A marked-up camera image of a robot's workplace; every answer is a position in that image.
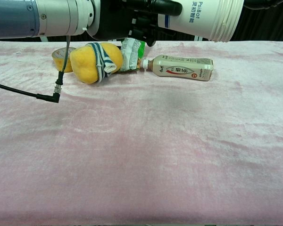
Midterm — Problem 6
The pink velvet tablecloth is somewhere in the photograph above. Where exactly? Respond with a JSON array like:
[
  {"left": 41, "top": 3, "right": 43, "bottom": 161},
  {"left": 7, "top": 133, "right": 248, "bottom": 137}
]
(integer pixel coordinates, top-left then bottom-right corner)
[{"left": 0, "top": 40, "right": 283, "bottom": 224}]

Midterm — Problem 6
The green white snack bag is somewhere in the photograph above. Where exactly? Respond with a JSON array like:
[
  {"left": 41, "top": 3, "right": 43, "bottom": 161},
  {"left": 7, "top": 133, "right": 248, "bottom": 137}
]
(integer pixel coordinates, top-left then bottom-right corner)
[{"left": 119, "top": 37, "right": 147, "bottom": 73}]

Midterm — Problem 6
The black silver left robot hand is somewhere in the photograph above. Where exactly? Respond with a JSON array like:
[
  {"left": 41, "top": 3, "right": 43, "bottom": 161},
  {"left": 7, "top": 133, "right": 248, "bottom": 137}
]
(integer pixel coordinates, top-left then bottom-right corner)
[{"left": 92, "top": 0, "right": 183, "bottom": 47}]

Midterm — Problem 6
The milk tea plastic bottle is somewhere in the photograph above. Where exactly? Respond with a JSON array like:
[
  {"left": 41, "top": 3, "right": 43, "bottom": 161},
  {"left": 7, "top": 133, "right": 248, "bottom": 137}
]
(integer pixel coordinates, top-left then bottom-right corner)
[{"left": 141, "top": 54, "right": 214, "bottom": 82}]

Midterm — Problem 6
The blue white striped sock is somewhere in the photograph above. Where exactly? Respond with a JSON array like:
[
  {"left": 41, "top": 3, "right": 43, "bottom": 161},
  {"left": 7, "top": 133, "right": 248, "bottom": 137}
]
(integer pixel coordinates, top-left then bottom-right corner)
[{"left": 86, "top": 42, "right": 118, "bottom": 83}]

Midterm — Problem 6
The black cable with metal connector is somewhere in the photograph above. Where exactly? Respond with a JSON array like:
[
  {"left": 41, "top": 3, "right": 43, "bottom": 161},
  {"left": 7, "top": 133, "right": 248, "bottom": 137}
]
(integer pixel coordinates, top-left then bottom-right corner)
[{"left": 0, "top": 35, "right": 72, "bottom": 104}]

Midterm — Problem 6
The yellow plush toy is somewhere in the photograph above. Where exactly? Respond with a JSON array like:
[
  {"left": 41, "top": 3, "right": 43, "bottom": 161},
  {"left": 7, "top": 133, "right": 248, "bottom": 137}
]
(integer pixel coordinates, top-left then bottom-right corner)
[{"left": 69, "top": 42, "right": 124, "bottom": 85}]

